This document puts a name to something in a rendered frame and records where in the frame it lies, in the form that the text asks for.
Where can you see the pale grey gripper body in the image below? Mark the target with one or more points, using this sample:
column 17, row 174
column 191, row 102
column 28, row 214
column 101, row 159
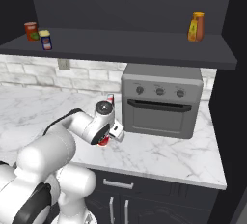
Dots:
column 119, row 135

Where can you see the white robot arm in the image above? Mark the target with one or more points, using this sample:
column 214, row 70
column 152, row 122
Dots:
column 45, row 157

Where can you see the dark grey open cabinet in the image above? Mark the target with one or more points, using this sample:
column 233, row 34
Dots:
column 128, row 46

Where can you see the dark tall cabinet panel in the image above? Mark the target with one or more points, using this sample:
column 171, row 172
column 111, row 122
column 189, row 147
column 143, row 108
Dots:
column 230, row 121

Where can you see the red and white can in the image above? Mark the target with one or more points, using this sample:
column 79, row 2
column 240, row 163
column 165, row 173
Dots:
column 110, row 98

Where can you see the grey toaster oven door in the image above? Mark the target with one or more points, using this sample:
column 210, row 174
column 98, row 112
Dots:
column 159, row 118

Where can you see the dark toaster oven knob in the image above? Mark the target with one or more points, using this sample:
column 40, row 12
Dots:
column 139, row 89
column 180, row 93
column 159, row 91

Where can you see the dark drawer front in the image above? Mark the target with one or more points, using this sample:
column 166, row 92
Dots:
column 151, row 182

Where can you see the grey toaster oven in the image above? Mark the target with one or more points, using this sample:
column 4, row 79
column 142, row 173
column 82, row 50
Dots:
column 160, row 73

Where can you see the dark cupboard door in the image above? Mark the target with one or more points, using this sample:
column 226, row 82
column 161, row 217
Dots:
column 101, row 210
column 160, row 213

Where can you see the blue and cream can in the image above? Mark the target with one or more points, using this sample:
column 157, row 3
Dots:
column 46, row 40

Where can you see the orange sauce bottle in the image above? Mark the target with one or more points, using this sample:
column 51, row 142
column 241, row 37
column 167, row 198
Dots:
column 196, row 27

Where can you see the red can with green label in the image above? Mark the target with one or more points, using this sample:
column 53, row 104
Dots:
column 31, row 31

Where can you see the grey wall outlet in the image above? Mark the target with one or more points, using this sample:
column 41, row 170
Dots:
column 63, row 64

